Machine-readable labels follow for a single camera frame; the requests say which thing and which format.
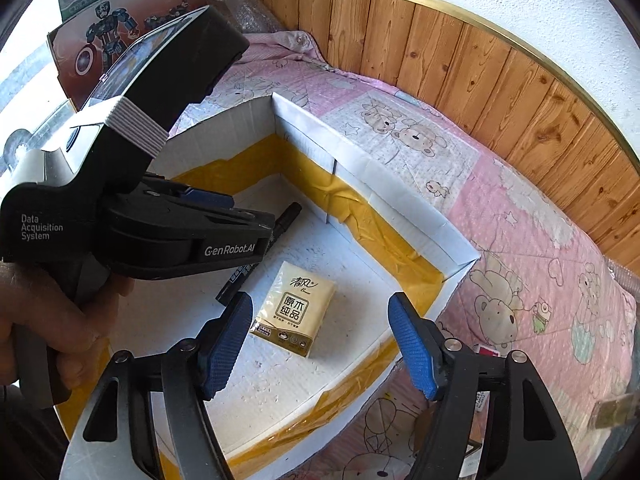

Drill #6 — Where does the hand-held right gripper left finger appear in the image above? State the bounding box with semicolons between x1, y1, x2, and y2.
60;291;254;480

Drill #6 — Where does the robot print toy box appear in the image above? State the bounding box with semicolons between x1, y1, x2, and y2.
47;0;208;111

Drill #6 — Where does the black marker pen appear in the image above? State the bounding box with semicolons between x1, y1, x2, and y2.
215;202;304;307

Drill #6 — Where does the glass jar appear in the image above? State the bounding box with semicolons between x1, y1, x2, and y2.
592;394;635;432

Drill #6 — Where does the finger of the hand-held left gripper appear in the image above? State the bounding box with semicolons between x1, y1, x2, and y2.
142;172;235;209
165;200;277;241

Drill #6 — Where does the red and white staple box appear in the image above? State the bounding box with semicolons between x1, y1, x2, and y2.
472;344;505;415

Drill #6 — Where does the person's left hand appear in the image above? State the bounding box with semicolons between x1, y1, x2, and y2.
0;260;137;393

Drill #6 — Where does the beige tissue packet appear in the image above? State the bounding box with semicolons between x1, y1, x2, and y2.
249;261;337;359

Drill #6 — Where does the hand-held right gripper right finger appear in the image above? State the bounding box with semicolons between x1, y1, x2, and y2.
388;292;583;480

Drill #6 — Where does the pink bear print blanket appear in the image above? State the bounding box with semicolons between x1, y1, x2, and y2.
165;30;640;480

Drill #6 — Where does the white box with yellow tape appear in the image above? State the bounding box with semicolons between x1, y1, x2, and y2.
54;92;482;467

